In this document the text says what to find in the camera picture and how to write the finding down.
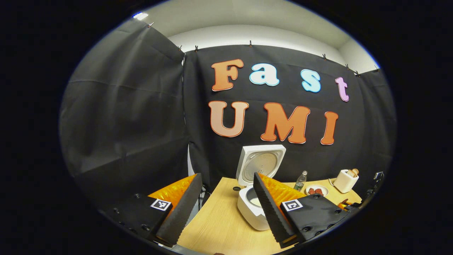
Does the white toaster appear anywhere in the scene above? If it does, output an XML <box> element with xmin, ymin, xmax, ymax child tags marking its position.
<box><xmin>333</xmin><ymin>169</ymin><xmax>359</xmax><ymax>194</ymax></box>

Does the white rice cooker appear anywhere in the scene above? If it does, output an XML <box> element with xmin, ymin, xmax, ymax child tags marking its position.
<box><xmin>236</xmin><ymin>144</ymin><xmax>286</xmax><ymax>231</ymax></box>

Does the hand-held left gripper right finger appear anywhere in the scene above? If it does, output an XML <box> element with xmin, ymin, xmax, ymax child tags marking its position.
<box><xmin>253</xmin><ymin>172</ymin><xmax>351</xmax><ymax>248</ymax></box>

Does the clear plastic water bottle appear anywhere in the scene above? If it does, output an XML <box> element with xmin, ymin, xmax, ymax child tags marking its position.
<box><xmin>293</xmin><ymin>171</ymin><xmax>308</xmax><ymax>192</ymax></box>

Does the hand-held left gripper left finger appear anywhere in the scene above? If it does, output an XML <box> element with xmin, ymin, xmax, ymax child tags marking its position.
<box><xmin>103</xmin><ymin>173</ymin><xmax>203</xmax><ymax>248</ymax></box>

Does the white oval plate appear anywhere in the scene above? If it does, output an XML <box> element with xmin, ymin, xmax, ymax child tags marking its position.
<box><xmin>305</xmin><ymin>185</ymin><xmax>329</xmax><ymax>197</ymax></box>

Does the black backdrop cloth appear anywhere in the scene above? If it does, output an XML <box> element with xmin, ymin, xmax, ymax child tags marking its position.
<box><xmin>58</xmin><ymin>19</ymin><xmax>397</xmax><ymax>209</ymax></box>

